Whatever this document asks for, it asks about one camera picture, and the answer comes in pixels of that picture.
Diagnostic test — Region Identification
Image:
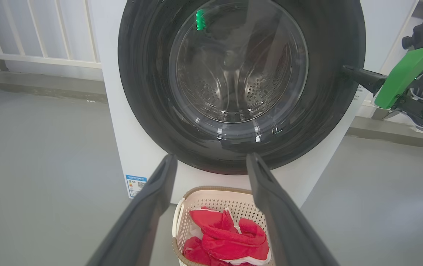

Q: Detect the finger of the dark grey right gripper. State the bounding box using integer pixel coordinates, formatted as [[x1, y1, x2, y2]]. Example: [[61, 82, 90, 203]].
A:
[[342, 65, 388, 95]]

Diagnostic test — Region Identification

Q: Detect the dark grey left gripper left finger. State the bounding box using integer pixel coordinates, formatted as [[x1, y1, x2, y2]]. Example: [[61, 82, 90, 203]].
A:
[[86, 154, 178, 266]]

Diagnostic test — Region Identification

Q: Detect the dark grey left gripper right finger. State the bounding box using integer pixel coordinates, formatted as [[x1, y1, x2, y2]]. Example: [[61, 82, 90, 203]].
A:
[[247, 153, 340, 266]]

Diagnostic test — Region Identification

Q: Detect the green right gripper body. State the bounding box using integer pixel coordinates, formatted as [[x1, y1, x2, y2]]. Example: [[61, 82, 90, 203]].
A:
[[374, 44, 423, 130]]

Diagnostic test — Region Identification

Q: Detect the red and white garment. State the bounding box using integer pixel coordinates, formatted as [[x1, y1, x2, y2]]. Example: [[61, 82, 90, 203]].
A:
[[183, 206, 271, 266]]

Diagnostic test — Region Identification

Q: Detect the round glass washing machine door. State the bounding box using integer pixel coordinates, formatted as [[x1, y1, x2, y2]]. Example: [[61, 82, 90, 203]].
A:
[[118, 0, 366, 175]]

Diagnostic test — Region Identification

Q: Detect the cream perforated laundry basket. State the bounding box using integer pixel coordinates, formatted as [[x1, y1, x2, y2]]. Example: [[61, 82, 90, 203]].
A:
[[172, 186, 275, 266]]

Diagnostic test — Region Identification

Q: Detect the white front-load washing machine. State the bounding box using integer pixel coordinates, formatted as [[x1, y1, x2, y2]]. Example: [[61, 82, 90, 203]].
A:
[[89, 0, 368, 208]]

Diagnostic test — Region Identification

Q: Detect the blue energy label sticker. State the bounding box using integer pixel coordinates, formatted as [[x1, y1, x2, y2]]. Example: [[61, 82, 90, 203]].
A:
[[125, 174, 148, 199]]

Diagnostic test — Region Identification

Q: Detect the white metal railing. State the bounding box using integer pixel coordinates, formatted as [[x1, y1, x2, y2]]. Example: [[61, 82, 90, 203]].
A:
[[0, 0, 103, 71]]

